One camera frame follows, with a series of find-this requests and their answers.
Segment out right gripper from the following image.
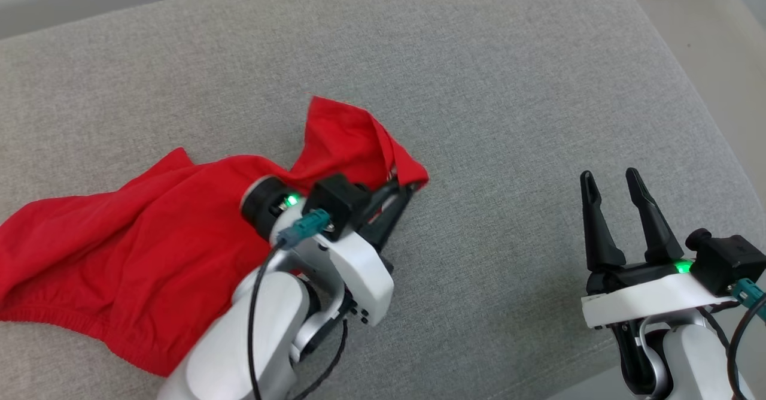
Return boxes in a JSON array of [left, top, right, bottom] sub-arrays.
[[579, 168, 741, 330]]

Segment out red shorts with white trim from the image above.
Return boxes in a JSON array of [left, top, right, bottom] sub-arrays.
[[0, 95, 430, 377]]

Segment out left black cable, teal plug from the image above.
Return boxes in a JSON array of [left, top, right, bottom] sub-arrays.
[[247, 208, 332, 400]]

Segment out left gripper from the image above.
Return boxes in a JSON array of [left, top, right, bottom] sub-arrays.
[[241, 177, 418, 327]]

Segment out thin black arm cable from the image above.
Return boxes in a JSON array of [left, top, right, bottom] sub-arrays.
[[287, 319, 349, 400]]

